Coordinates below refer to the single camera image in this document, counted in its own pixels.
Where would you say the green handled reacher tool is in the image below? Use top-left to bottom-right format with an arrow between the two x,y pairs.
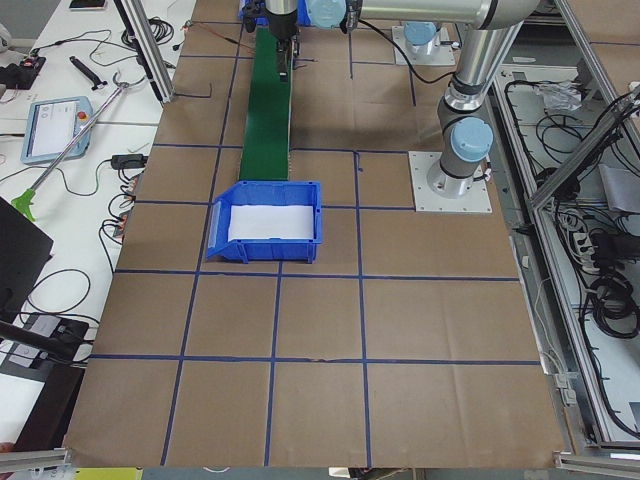
11,73 -> 145,222

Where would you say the black power adapter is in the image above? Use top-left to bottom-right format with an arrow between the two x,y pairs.
110,153 -> 148,170

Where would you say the teach pendant tablet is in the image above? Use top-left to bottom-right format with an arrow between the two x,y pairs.
21,96 -> 93,165

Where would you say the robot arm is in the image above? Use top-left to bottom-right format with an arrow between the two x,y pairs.
306,0 -> 538,199
242,0 -> 440,82

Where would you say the aluminium profile post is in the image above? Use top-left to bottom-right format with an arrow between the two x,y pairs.
114,0 -> 175,104

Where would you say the red black conveyor wire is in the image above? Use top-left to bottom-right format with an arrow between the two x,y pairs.
192,23 -> 256,55

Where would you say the green conveyor belt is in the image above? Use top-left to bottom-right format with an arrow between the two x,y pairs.
239,27 -> 292,180

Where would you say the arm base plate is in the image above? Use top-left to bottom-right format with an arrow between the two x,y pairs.
392,22 -> 456,67
408,151 -> 492,214

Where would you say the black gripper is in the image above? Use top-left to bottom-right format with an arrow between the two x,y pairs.
265,0 -> 298,81

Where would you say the left white foam pad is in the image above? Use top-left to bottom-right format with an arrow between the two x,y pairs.
228,205 -> 314,240

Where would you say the left blue plastic bin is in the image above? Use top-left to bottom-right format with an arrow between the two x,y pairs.
206,180 -> 323,263

